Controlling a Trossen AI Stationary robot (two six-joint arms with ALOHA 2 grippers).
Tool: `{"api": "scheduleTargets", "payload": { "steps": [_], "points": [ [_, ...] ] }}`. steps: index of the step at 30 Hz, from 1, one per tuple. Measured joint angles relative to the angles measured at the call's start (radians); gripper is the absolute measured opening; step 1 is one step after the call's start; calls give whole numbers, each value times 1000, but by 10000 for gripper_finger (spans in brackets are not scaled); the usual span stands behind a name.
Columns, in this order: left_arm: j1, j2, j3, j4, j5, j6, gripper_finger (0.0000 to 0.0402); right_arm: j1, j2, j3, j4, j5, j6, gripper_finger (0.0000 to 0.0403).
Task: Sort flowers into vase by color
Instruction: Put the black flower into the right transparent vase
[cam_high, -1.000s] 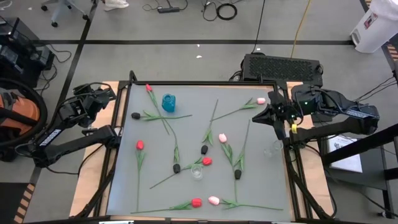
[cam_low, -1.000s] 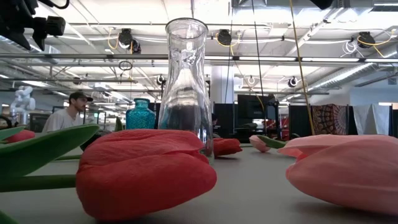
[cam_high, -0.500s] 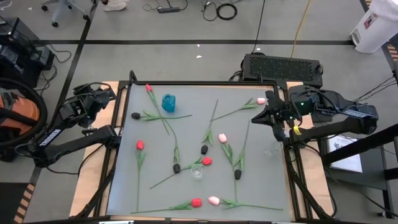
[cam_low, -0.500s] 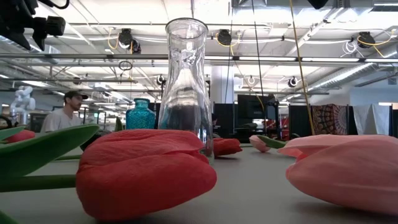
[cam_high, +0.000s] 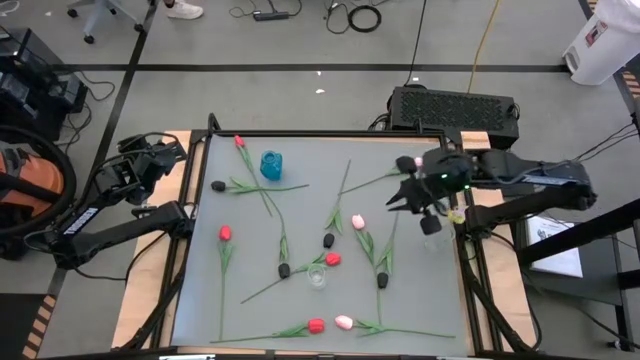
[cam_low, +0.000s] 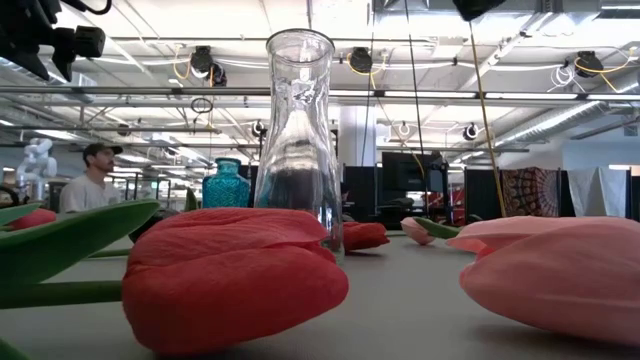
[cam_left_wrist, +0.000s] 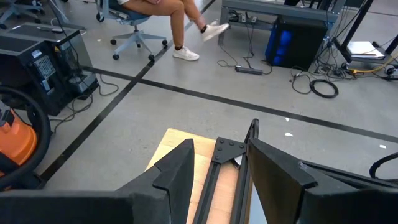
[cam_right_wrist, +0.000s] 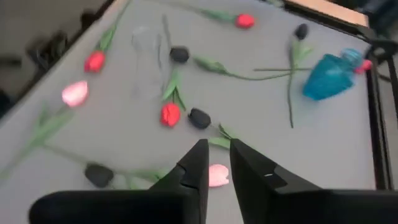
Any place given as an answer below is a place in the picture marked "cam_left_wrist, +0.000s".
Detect glass-sided black computer tower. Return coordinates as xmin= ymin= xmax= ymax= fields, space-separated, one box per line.
xmin=7 ymin=21 xmax=101 ymax=101

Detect white paper stack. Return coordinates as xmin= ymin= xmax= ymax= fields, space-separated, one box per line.
xmin=346 ymin=40 xmax=386 ymax=60

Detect grey office chair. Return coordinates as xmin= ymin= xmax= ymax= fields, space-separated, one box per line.
xmin=0 ymin=0 xmax=45 ymax=30
xmin=95 ymin=0 xmax=169 ymax=62

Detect orange shop vacuum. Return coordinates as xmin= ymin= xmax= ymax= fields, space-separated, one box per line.
xmin=0 ymin=99 xmax=39 ymax=175

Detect black power strip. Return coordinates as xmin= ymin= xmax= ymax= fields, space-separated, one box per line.
xmin=234 ymin=64 xmax=264 ymax=76

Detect black floor cable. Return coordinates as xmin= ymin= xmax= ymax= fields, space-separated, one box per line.
xmin=290 ymin=65 xmax=313 ymax=95
xmin=49 ymin=73 xmax=120 ymax=135
xmin=216 ymin=18 xmax=274 ymax=76

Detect yellow floor cable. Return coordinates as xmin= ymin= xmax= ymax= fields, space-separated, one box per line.
xmin=348 ymin=52 xmax=398 ymax=76

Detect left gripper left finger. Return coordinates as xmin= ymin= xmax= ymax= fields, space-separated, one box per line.
xmin=0 ymin=138 xmax=196 ymax=224

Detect black computer blue lights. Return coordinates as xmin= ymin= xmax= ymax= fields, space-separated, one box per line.
xmin=265 ymin=14 xmax=330 ymax=72

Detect coiled black cable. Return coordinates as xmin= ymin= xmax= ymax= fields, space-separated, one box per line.
xmin=308 ymin=78 xmax=340 ymax=100

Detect black metal stand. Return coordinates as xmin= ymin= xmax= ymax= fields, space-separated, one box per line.
xmin=331 ymin=0 xmax=398 ymax=68

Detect person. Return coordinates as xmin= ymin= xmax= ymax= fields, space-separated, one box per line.
xmin=118 ymin=0 xmax=231 ymax=62

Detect black hanging cable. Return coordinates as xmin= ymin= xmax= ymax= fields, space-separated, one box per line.
xmin=369 ymin=152 xmax=398 ymax=182

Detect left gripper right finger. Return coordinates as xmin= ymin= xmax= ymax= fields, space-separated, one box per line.
xmin=247 ymin=138 xmax=398 ymax=224

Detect grey metal bench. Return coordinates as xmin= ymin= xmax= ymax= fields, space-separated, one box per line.
xmin=218 ymin=0 xmax=346 ymax=46

